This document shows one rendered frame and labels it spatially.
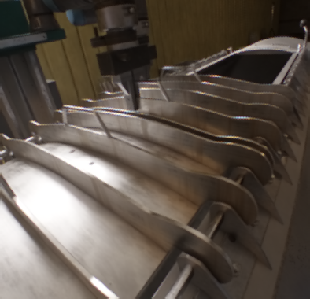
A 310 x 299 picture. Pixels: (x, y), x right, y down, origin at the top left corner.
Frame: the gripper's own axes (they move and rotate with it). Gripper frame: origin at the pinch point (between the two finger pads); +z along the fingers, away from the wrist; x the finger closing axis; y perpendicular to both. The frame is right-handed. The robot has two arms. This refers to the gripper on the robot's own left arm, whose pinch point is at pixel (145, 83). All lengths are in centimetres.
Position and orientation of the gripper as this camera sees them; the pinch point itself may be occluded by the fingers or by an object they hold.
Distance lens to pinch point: 83.0
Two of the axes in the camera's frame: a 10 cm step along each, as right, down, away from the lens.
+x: 5.9, -4.7, 6.6
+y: 7.9, 1.9, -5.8
